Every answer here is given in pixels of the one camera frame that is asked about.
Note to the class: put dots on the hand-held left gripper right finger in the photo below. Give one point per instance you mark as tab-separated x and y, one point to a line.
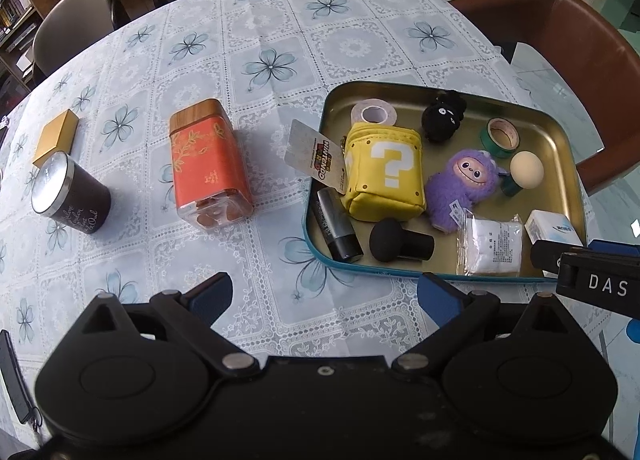
442	297

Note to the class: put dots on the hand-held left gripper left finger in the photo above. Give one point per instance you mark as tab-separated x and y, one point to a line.
212	295

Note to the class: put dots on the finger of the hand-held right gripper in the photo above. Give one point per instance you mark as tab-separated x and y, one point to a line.
615	247
545	256

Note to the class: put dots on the white tissue pack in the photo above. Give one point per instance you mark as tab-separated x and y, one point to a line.
550	227

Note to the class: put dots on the white cotton pad packet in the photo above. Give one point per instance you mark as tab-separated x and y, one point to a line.
492	245

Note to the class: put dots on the black mushroom makeup sponge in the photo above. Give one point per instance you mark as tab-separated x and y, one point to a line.
395	240

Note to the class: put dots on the gold metal tray teal rim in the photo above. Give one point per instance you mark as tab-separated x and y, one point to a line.
550	175

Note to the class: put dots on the purple plush toy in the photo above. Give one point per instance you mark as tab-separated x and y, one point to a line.
465	190

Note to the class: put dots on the silver and black tube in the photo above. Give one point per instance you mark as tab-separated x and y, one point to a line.
340	230

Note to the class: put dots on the green tape roll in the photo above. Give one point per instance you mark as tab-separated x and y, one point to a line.
492	145

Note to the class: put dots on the yellow block pouch with tag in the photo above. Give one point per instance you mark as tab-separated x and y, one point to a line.
370	180

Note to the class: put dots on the black plush toy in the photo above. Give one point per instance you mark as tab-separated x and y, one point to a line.
440	120

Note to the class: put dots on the beige tape roll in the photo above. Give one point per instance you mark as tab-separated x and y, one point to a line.
391	116

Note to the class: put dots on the orange tea tin wooden lid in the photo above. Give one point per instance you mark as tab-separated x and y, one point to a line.
205	170

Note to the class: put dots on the dark candle jar silver lid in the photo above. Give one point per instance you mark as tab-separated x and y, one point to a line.
75	200

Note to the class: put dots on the gold square box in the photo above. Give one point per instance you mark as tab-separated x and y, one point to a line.
55	138

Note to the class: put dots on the brown leather chair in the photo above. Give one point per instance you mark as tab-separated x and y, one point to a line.
590	25

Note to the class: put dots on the floral lace tablecloth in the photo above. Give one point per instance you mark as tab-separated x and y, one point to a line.
300	40

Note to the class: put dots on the bookshelf with books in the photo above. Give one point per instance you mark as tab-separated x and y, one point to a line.
12	15

